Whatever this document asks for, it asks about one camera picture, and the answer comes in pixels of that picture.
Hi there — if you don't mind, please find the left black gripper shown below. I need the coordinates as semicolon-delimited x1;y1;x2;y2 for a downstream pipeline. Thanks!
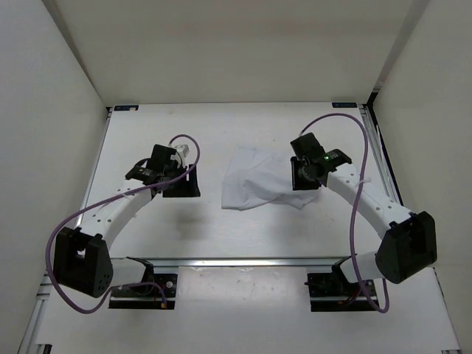
162;164;201;198

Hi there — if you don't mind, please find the white skirt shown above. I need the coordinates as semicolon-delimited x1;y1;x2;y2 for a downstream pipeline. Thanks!
221;145;319;211

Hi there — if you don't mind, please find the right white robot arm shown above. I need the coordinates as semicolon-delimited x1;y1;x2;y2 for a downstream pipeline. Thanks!
291;148;437;295

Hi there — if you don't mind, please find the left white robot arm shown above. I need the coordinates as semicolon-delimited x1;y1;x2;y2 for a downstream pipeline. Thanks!
45;150;200;298

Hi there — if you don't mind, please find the right blue label sticker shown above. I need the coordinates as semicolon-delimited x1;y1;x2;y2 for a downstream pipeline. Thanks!
332;102;358;109

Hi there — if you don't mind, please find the blue label sticker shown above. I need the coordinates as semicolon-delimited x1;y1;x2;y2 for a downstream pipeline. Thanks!
114;105;139;111
332;102;358;109

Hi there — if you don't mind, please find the left blue label sticker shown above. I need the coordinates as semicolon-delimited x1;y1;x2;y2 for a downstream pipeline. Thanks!
114;105;139;111

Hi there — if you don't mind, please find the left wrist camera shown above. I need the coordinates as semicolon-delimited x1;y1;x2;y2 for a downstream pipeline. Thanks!
146;145;190;177

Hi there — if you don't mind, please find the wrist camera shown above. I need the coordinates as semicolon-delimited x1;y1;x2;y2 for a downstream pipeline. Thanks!
290;133;325;160
146;145;190;177

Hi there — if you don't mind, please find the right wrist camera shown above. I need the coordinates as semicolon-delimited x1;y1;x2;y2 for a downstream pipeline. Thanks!
290;133;325;160

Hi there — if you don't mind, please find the aluminium frame rail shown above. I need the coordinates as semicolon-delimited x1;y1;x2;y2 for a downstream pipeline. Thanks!
359;104;403;205

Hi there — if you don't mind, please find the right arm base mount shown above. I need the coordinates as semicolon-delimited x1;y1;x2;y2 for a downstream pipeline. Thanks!
305;257;375;313

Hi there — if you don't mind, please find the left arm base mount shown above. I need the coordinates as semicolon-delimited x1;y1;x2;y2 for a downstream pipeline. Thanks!
108;257;178;310

